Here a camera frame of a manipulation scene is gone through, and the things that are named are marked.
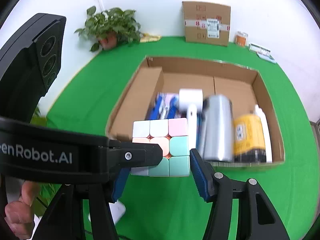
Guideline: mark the sealed cardboard box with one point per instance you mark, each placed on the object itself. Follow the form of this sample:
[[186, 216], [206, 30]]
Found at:
[[207, 23]]

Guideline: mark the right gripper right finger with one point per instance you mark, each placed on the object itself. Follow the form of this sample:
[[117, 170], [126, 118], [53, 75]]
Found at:
[[257, 217]]

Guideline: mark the potted green plant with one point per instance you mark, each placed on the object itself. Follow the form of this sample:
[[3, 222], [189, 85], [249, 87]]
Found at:
[[110, 28]]

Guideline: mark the blue pen pack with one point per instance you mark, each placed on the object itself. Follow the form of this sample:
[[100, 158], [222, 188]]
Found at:
[[165, 106]]

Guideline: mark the black camera box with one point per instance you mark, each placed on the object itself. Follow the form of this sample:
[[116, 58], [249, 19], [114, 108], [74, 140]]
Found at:
[[30, 62]]

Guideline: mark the open cardboard tray box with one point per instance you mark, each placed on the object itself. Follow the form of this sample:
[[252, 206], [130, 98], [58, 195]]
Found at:
[[195, 80]]

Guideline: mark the light blue flat case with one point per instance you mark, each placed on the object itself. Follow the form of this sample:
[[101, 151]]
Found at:
[[268, 58]]

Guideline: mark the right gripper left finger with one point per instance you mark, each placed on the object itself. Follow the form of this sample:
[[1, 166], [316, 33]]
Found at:
[[64, 217]]

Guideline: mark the orange clear jar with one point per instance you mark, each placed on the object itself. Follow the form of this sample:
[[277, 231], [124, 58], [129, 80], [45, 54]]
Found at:
[[241, 38]]

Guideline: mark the person's left hand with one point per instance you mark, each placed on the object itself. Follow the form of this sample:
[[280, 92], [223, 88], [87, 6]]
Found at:
[[19, 214]]

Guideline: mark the yellow black tin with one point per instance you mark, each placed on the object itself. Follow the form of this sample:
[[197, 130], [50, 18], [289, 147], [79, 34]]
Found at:
[[249, 142]]

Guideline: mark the white handheld fan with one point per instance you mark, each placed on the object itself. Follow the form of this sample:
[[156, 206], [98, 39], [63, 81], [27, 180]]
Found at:
[[190, 101]]

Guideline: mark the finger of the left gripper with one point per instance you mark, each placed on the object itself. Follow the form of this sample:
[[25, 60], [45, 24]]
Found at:
[[130, 154]]

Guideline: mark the green table cloth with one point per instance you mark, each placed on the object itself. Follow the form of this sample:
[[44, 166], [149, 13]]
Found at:
[[171, 208]]

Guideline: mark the pastel rubik's cube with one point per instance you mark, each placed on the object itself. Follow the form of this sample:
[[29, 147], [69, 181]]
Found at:
[[172, 136]]

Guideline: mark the white case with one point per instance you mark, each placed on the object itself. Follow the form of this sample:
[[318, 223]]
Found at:
[[117, 209]]

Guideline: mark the white spray bottle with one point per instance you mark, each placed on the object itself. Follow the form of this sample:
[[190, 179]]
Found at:
[[259, 112]]

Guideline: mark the silver metal can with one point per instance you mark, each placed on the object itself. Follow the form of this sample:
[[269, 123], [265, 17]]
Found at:
[[216, 139]]

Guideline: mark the yellow paper envelope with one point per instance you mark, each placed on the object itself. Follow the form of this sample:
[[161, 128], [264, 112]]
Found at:
[[146, 38]]

